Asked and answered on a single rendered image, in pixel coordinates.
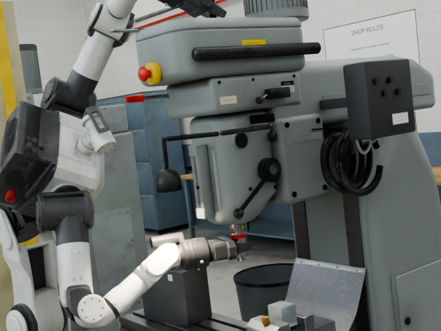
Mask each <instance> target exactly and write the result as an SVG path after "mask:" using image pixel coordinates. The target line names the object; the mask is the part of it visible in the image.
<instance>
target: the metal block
mask: <svg viewBox="0 0 441 331"><path fill-rule="evenodd" d="M268 315H269V317H270V318H273V319H276V320H280V321H284V322H287V323H289V324H290V327H292V326H295V325H297V316H296V309H295V304H294V303H289V302H286V301H278V302H276V303H272V304H270V305H268Z"/></svg>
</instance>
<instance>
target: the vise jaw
mask: <svg viewBox="0 0 441 331"><path fill-rule="evenodd" d="M261 317H263V315H261V316H257V317H254V318H252V319H251V320H250V321H249V322H248V324H247V326H246V328H247V331H291V328H290V324H289V323H287V322H284V321H280V320H276V319H273V318H270V317H269V319H270V324H262V320H261Z"/></svg>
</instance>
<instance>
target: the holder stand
mask: <svg viewBox="0 0 441 331"><path fill-rule="evenodd" d="M142 300H143V306H144V316H145V319H149V320H155V321H160V322H166V323H170V324H177V325H181V326H188V327H189V326H191V325H194V324H196V323H198V322H200V321H202V320H205V319H207V318H209V317H211V316H212V312H211V301H210V295H209V285H208V279H207V268H206V267H202V268H200V270H198V269H191V270H187V271H185V270H184V269H183V268H182V267H179V268H178V269H176V270H174V271H169V272H167V273H165V274H164V275H163V276H162V277H161V278H160V279H159V280H158V281H157V282H156V283H155V284H154V285H153V286H152V287H151V288H149V289H148V290H147V291H146V292H145V293H144V294H143V295H142Z"/></svg>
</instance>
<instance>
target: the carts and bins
mask: <svg viewBox="0 0 441 331"><path fill-rule="evenodd" d="M293 266H294V263H275V264H268V265H259V266H256V267H250V268H248V269H244V270H242V271H240V272H238V273H236V274H235V275H234V277H233V279H234V283H235V285H236V291H237V295H238V302H239V306H240V313H241V319H242V321H245V322H249V321H250V320H251V319H252V318H254V317H257V316H261V315H263V316H269V315H268V305H270V304H272V303H276V302H278V301H285V298H286V295H287V291H288V287H289V282H290V279H291V274H292V270H293Z"/></svg>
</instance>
